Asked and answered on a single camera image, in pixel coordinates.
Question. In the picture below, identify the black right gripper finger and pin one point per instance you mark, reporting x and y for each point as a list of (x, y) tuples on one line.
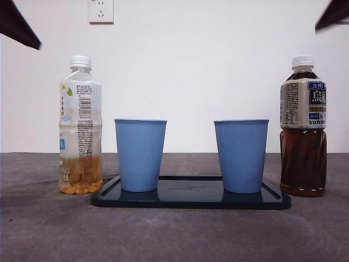
[(336, 12)]

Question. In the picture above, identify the dark blue rectangular tray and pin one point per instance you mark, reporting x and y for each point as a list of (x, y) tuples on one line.
[(191, 199)]

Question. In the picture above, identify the blue ribbed plastic cup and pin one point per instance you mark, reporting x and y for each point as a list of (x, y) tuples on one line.
[(241, 155), (139, 155)]

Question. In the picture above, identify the dark oolong tea bottle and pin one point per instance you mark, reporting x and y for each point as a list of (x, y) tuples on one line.
[(302, 163)]

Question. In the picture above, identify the white wall socket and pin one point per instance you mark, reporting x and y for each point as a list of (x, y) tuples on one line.
[(101, 12)]

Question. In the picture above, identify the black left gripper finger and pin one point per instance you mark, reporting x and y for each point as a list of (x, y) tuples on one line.
[(15, 23)]

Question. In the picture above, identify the pale tea bottle white label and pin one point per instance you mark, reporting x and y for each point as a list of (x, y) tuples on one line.
[(81, 131)]

